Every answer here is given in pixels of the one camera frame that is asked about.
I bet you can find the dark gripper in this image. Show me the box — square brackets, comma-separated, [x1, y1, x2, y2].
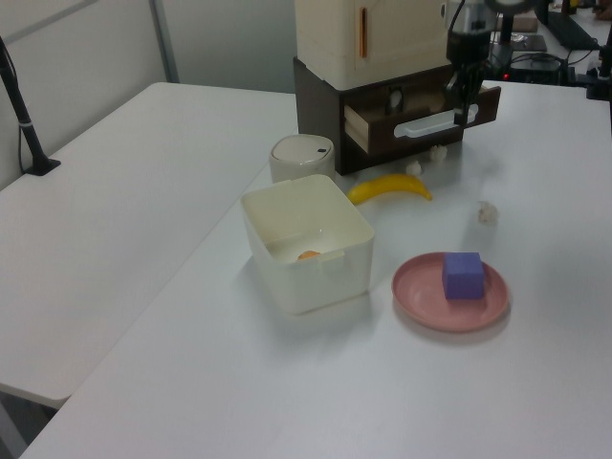
[445, 31, 493, 128]

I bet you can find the wooden drawer with white handle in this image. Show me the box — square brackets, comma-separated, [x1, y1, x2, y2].
[343, 79, 502, 155]

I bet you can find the dark brown drawer cabinet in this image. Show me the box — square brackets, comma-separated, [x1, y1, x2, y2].
[292, 55, 502, 177]

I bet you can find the black device with red light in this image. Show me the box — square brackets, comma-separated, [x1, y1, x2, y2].
[500, 52, 576, 85]

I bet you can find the black lamp stand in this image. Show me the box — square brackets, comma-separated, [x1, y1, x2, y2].
[485, 0, 535, 47]

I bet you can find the orange box latch strip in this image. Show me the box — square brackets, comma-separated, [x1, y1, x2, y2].
[358, 6, 370, 59]

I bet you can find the yellow banana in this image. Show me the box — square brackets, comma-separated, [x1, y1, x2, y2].
[347, 173, 434, 208]

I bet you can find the black laptop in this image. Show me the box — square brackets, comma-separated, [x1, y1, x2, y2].
[535, 4, 601, 50]

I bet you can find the small white lidded trash can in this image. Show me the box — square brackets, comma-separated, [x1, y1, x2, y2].
[267, 134, 336, 186]

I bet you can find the purple cube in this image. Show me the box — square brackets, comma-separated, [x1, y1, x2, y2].
[442, 251, 487, 301]

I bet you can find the pink plate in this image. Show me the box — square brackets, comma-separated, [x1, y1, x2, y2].
[391, 251, 511, 334]

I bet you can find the cream open plastic container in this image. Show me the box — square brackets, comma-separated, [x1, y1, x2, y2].
[239, 174, 375, 316]

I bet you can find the black pole with clamp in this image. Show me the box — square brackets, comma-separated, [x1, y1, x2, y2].
[0, 35, 62, 176]

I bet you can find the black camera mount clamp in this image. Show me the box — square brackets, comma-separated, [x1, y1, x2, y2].
[584, 41, 612, 101]

